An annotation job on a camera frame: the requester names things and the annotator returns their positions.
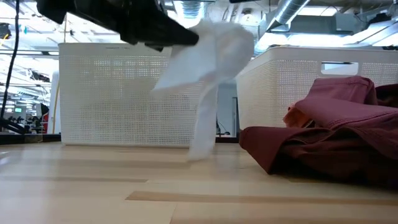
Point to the white garment with hang tag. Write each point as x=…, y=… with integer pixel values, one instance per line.
x=217, y=49

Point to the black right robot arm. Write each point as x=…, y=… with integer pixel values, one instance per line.
x=245, y=1

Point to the white perforated plastic bin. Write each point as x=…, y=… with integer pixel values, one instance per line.
x=109, y=99
x=280, y=81

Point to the pink garment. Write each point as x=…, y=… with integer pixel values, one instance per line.
x=295, y=119

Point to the dark maroon garment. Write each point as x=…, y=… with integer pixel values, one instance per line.
x=295, y=149

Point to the mauve garment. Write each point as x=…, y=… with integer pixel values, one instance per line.
x=342, y=109

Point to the flexible silver duct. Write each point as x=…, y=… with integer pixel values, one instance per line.
x=189, y=9

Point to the spiral silver duct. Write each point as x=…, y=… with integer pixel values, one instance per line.
x=286, y=12

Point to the grey rectangular duct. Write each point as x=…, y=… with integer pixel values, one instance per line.
x=323, y=24

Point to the black aluminium rig frame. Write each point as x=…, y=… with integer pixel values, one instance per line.
x=18, y=139

